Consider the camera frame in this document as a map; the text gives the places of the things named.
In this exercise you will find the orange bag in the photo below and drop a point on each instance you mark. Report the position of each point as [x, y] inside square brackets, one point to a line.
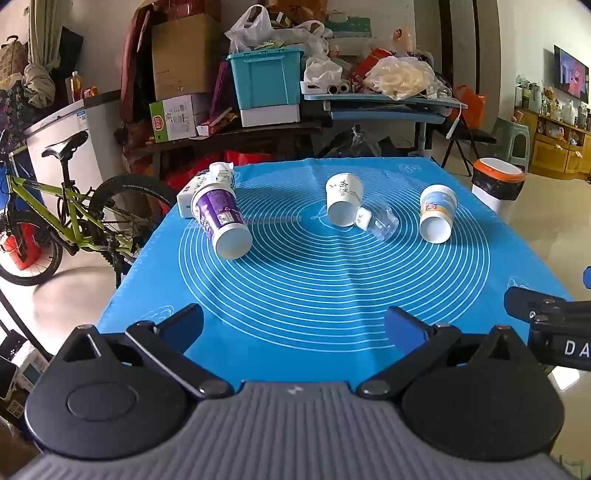
[471, 106]

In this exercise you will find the red snack bag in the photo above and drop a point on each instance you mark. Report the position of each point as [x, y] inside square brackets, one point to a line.
[369, 64]

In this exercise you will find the dark red jacket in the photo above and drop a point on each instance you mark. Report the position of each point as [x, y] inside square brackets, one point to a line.
[136, 60]

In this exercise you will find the white electronic device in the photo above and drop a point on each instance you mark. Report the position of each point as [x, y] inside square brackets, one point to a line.
[27, 369]

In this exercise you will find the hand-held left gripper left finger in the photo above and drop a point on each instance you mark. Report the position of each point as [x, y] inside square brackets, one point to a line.
[182, 325]

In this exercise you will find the yellow wooden cabinet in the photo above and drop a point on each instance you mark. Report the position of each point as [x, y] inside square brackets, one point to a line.
[554, 150]

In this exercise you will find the green and white carton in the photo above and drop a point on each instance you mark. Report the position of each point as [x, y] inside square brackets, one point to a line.
[178, 119]

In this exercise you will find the teal storage bin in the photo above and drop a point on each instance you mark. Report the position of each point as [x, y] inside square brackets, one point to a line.
[263, 78]

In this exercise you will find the green plastic stool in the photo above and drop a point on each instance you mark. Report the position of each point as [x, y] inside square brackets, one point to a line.
[510, 141]

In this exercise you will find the blue desk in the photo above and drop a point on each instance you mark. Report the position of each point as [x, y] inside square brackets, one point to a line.
[392, 108]

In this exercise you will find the white bin with black bag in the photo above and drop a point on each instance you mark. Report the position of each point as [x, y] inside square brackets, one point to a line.
[496, 185]

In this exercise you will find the tied beige curtain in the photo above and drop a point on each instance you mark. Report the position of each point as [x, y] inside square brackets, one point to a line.
[41, 60]

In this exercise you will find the teal tissue box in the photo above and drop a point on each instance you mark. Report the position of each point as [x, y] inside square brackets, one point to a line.
[348, 26]

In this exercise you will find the white plastic box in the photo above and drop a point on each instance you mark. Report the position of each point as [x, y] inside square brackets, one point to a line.
[270, 115]

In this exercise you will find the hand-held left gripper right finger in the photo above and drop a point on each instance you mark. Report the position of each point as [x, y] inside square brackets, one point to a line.
[402, 328]

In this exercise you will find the wall television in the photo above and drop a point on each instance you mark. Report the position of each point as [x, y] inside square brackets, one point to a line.
[572, 74]

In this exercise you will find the blue silicone baking mat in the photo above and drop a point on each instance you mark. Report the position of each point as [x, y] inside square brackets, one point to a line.
[300, 281]

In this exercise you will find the clear plastic cup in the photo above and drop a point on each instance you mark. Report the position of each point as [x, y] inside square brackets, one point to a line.
[381, 222]

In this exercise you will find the crumpled white plastic bag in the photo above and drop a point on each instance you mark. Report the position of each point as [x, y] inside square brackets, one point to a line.
[323, 71]

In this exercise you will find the white cup with orange label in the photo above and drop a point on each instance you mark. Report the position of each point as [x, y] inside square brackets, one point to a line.
[437, 207]

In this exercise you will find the woven straw bag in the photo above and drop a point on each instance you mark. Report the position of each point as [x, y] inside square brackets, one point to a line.
[11, 57]

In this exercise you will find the purple paper cup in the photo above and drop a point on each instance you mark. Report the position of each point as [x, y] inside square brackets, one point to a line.
[217, 207]

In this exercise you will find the white fridge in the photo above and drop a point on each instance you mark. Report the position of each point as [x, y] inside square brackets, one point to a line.
[94, 124]

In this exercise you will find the white tissue pack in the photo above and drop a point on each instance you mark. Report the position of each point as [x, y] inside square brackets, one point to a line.
[188, 197]

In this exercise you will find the green bicycle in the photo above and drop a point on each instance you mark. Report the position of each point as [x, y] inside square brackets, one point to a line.
[46, 196]

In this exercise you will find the black folding stand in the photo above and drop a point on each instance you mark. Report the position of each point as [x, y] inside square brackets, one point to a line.
[466, 136]

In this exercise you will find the white cup with black print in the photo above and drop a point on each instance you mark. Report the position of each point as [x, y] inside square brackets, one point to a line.
[342, 194]

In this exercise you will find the large brown cardboard box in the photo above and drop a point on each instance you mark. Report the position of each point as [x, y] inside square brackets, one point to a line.
[184, 55]

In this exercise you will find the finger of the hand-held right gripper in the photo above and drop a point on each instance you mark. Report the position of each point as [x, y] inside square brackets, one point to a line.
[531, 302]
[587, 277]

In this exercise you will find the clear bag of white rings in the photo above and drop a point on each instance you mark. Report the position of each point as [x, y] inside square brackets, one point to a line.
[399, 77]

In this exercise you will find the orange bottle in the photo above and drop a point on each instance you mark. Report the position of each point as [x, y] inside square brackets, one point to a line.
[75, 87]

